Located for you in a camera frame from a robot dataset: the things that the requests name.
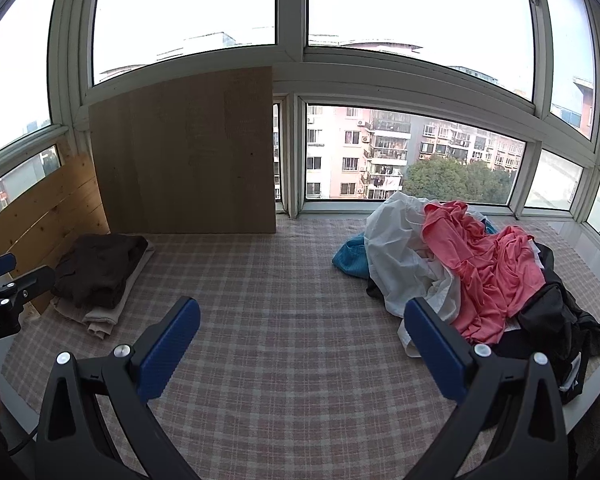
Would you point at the pine plank panel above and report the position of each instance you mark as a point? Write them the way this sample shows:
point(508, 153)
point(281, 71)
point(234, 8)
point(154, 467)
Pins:
point(45, 215)

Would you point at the folded brown garment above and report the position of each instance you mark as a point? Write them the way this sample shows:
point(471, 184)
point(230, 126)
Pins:
point(97, 270)

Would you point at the large wooden board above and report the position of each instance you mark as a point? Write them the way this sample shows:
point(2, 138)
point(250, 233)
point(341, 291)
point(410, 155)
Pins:
point(180, 160)

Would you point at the black garment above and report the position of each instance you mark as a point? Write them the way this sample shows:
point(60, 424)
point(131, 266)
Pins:
point(555, 320)

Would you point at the pink shirt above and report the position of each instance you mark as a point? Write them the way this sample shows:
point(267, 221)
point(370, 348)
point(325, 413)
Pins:
point(490, 270)

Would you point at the green trees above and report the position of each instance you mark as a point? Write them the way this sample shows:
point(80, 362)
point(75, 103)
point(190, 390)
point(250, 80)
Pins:
point(455, 180)

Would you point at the white window frame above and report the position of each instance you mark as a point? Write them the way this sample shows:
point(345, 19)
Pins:
point(290, 20)

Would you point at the apartment buildings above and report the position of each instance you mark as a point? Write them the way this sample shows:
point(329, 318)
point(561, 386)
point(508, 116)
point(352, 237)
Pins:
point(340, 155)

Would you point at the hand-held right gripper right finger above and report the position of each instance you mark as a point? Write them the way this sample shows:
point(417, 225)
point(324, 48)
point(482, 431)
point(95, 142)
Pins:
point(437, 350)

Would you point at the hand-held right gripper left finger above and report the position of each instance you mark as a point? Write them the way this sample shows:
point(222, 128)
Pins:
point(172, 347)

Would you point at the white shirt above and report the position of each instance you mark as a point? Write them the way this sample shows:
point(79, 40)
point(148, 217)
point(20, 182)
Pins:
point(400, 250)

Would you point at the folded beige knit garment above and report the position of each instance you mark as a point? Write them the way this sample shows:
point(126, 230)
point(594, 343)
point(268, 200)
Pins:
point(105, 317)

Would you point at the blue garment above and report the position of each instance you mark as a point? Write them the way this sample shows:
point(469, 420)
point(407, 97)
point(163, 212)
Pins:
point(350, 260)

